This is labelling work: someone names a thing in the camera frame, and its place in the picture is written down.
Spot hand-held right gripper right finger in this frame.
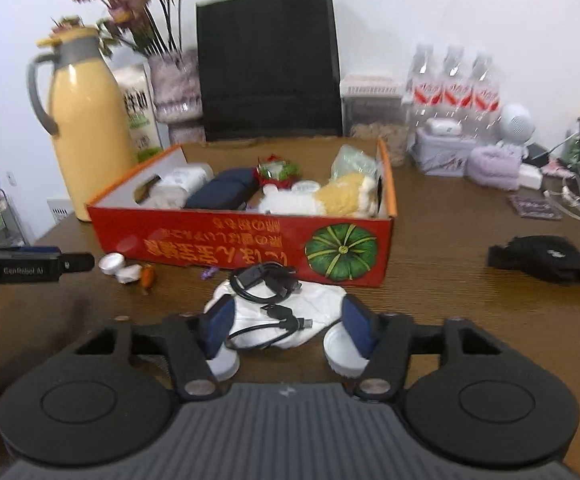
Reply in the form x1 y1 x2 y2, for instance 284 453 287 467
342 294 503 403

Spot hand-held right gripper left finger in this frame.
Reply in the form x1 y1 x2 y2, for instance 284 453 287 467
75 294 237 402

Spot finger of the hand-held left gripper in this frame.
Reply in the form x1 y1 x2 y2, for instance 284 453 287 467
59 252 95 277

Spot white plastic lid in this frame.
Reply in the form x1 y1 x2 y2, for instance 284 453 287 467
322 325 371 378
205 347 241 381

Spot white cloth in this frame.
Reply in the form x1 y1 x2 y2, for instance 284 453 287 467
205 279 348 351

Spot white wrapper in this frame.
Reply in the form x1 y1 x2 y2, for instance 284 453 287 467
116 264 143 285

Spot black USB cable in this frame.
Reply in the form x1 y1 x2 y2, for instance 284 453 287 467
225 304 315 350
230 266 302 304

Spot red cardboard box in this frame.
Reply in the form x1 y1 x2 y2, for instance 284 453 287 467
86 136 398 288

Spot yellow white plush toy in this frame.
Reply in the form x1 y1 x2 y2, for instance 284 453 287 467
259 172 383 219

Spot navy blue pouch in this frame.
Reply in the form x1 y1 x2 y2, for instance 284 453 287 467
186 167 261 210

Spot red green snack packet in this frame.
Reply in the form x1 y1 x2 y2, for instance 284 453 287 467
255 155 303 189

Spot yellow thermos jug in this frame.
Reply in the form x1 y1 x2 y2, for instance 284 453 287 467
26 27 138 222

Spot white tissue roll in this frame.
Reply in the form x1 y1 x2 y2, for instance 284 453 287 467
147 164 215 208

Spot white green milk carton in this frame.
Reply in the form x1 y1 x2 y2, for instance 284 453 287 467
112 57 163 163

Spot green clear plastic bag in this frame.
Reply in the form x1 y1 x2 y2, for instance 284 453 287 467
327 144 382 183

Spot white tin box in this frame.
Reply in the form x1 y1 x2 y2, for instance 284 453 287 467
412 127 486 179

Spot black glove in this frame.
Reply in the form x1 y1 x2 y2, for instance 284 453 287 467
487 235 580 286

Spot purple knitted vase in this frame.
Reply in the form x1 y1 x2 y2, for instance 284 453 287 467
147 50 203 123

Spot purple fluffy cloth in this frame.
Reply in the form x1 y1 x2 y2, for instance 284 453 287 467
465 144 525 192

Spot purple square coaster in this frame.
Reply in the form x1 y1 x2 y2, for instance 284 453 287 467
507 195 563 221

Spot clear storage container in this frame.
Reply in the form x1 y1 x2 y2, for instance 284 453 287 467
341 75 408 167

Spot white earbuds case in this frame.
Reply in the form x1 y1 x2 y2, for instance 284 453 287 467
422 117 466 137

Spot white charger plug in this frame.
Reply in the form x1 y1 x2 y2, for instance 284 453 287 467
519 164 544 191

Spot white round speaker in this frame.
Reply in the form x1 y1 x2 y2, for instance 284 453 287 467
495 104 538 161

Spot artificial flower bouquet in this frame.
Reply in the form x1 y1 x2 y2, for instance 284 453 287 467
52 0 186 58

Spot black paper bag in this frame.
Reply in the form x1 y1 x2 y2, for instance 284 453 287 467
196 0 343 142

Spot tangled white cables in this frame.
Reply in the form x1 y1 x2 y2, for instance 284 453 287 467
542 160 580 226

